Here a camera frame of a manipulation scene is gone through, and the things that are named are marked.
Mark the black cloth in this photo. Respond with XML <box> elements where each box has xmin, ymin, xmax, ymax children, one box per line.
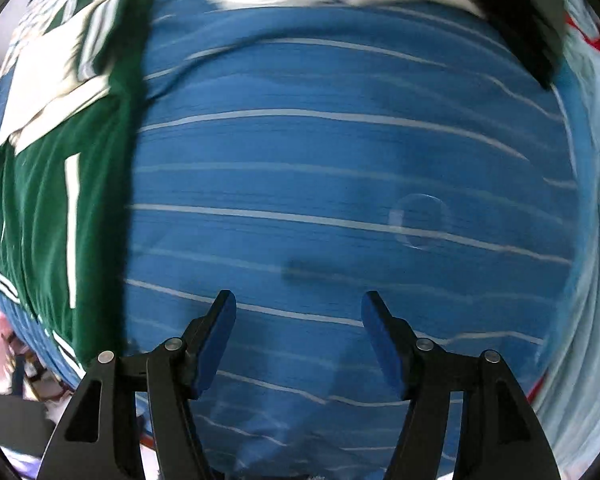
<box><xmin>450</xmin><ymin>0</ymin><xmax>566</xmax><ymax>92</ymax></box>

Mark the red printed cloth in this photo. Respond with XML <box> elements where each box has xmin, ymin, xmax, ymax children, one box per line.
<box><xmin>562</xmin><ymin>10</ymin><xmax>600</xmax><ymax>68</ymax></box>

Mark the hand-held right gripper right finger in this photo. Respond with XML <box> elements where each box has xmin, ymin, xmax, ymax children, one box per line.
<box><xmin>361</xmin><ymin>291</ymin><xmax>563</xmax><ymax>480</ymax></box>

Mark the light blue blanket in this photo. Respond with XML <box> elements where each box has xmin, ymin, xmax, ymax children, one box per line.
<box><xmin>530</xmin><ymin>0</ymin><xmax>600</xmax><ymax>466</ymax></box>

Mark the green white striped garment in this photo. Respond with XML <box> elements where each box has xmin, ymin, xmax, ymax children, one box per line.
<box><xmin>0</xmin><ymin>0</ymin><xmax>153</xmax><ymax>367</ymax></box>

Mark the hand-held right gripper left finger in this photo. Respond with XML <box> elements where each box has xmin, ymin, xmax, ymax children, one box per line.
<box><xmin>36</xmin><ymin>290</ymin><xmax>238</xmax><ymax>480</ymax></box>

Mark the blue white-striped shirt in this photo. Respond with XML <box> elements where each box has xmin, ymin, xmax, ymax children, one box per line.
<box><xmin>0</xmin><ymin>0</ymin><xmax>598</xmax><ymax>480</ymax></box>

